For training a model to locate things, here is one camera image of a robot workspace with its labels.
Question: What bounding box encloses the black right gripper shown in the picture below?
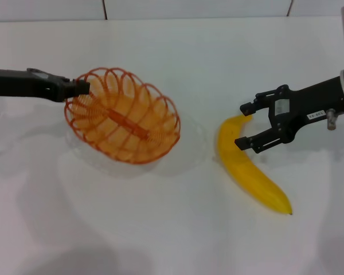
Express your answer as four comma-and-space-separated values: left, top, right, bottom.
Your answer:
234, 75, 344, 155

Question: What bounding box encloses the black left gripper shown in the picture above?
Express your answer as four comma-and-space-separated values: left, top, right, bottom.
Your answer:
0, 67, 92, 104

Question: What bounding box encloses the yellow banana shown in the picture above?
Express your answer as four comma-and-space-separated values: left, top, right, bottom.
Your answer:
216, 114, 294, 217

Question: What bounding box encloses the orange wire basket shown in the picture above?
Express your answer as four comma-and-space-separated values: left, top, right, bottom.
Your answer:
64, 66, 182, 165

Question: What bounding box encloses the silver cable connector plug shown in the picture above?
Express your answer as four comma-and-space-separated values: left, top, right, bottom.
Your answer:
326, 108, 338, 131

